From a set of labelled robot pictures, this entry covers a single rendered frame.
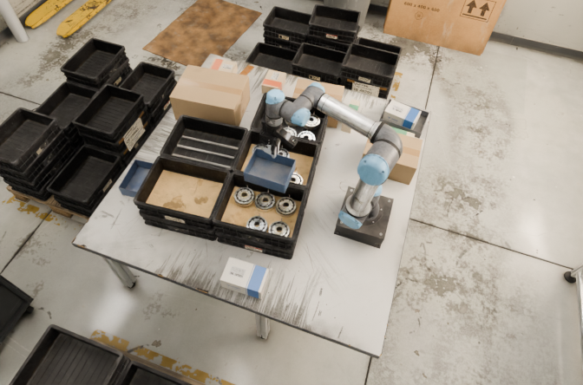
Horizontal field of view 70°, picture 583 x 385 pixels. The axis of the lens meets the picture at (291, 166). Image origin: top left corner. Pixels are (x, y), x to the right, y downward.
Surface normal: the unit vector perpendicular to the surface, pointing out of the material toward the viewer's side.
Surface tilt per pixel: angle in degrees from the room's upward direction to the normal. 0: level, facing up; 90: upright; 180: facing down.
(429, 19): 74
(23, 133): 0
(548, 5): 90
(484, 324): 0
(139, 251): 0
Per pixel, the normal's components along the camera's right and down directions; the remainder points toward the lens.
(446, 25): -0.31, 0.57
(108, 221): 0.04, -0.59
